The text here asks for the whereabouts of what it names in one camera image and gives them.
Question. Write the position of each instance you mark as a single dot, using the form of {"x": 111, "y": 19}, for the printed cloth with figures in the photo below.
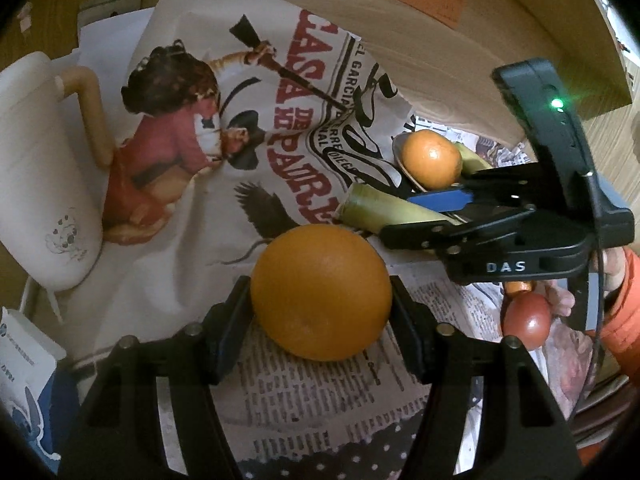
{"x": 200, "y": 110}

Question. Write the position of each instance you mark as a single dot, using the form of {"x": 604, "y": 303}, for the person's right hand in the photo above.
{"x": 613, "y": 270}

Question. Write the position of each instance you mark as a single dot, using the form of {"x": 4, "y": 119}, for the green-yellow banana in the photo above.
{"x": 472, "y": 159}
{"x": 380, "y": 207}

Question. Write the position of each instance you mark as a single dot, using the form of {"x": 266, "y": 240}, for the dark polka-dot cloth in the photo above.
{"x": 370, "y": 452}

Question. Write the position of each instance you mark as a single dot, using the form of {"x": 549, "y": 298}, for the blue and white carton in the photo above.
{"x": 25, "y": 390}

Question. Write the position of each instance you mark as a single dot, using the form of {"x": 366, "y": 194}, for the small orange fruit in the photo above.
{"x": 518, "y": 287}

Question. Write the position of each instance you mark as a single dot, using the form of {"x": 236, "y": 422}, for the small tangerine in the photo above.
{"x": 431, "y": 160}

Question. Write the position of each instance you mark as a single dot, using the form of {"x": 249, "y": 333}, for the person's right forearm orange sleeve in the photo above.
{"x": 625, "y": 320}

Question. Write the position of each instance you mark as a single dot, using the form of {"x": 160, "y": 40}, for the newspaper sheet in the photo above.
{"x": 320, "y": 400}

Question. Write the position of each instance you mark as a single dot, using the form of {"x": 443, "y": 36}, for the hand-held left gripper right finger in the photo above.
{"x": 406, "y": 332}

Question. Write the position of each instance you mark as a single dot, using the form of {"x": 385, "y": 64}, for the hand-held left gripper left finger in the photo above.
{"x": 229, "y": 332}

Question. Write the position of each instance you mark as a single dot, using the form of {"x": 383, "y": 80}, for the large orange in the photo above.
{"x": 320, "y": 292}

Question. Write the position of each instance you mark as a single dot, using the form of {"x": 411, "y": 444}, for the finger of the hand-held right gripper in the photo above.
{"x": 442, "y": 200}
{"x": 440, "y": 232}

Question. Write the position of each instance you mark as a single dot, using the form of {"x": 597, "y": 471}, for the red apple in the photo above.
{"x": 526, "y": 321}

